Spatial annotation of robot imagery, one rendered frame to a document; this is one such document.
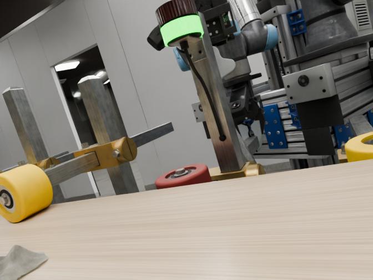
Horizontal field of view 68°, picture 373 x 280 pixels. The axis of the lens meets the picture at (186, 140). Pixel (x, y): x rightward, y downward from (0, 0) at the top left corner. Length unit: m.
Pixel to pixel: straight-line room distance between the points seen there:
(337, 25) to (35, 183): 0.89
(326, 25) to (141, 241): 0.87
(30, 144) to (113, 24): 3.22
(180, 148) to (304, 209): 3.33
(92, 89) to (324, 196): 0.47
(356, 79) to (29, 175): 0.89
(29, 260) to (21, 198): 0.19
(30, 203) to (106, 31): 3.57
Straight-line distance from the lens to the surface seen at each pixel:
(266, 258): 0.18
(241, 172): 0.46
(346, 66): 0.95
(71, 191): 5.01
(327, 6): 1.01
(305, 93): 0.88
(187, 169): 0.42
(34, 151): 0.77
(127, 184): 0.60
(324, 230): 0.20
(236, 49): 0.77
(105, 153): 0.59
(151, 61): 3.56
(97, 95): 0.59
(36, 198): 0.49
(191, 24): 0.41
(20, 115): 0.78
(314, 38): 1.00
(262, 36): 0.91
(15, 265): 0.30
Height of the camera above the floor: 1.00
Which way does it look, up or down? 7 degrees down
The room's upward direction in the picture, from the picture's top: 17 degrees counter-clockwise
